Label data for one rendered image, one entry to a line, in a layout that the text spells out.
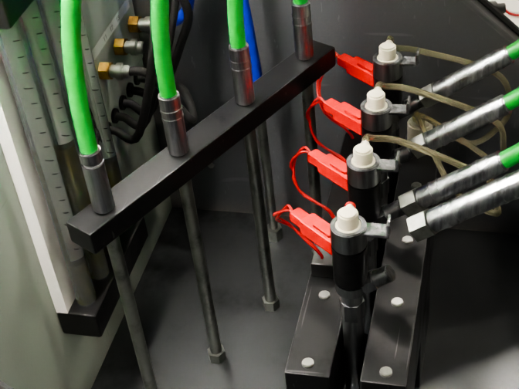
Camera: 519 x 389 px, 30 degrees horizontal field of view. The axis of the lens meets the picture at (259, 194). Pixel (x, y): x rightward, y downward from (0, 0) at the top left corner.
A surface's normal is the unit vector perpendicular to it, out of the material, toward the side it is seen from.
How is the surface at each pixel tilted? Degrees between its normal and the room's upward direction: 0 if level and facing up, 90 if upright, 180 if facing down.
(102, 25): 90
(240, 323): 0
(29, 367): 90
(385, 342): 0
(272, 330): 0
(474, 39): 90
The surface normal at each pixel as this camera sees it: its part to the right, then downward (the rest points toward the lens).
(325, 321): -0.10, -0.77
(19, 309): 0.97, 0.07
